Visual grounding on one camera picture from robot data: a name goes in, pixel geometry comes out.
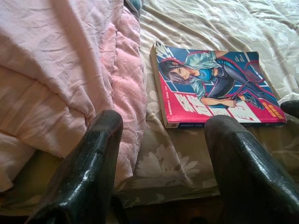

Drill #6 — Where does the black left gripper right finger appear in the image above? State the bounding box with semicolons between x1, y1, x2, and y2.
204;115;299;224

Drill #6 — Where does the bed with beige floral sheet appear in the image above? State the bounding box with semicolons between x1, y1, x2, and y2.
0;0;299;210

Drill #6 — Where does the colourful manga book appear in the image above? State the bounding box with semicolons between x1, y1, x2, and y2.
150;41;287;129

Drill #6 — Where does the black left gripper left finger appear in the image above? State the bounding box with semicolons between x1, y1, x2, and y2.
25;109;124;224

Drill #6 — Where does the pink cartoon print blanket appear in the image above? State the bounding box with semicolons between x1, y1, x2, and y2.
0;0;148;193

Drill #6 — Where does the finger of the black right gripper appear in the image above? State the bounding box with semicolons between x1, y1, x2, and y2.
280;100;299;120

